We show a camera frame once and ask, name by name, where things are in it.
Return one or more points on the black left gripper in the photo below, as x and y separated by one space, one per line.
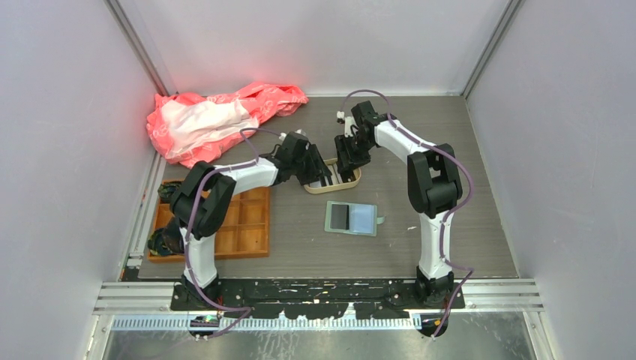
317 168

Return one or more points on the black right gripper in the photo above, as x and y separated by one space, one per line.
346 157

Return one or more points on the beige oval card tray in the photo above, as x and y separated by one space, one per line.
313 188

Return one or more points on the green leather card holder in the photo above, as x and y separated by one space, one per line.
363 219

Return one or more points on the orange compartment organizer box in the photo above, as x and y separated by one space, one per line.
244 233

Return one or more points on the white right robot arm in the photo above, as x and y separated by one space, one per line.
433 186

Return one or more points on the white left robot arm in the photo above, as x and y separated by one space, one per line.
203 199

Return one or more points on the stack of credit cards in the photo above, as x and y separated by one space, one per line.
335 181

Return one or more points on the pink and white plastic bag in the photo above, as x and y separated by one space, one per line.
186 128

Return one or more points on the dark bundle in organizer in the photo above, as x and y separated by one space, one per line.
166 190

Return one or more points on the black roll in organizer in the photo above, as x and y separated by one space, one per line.
167 240

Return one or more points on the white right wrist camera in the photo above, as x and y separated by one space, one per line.
348 123

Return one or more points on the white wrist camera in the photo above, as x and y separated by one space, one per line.
293 137
348 123

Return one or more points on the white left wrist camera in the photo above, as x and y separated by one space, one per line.
293 137

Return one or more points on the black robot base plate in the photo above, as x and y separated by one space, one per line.
317 299

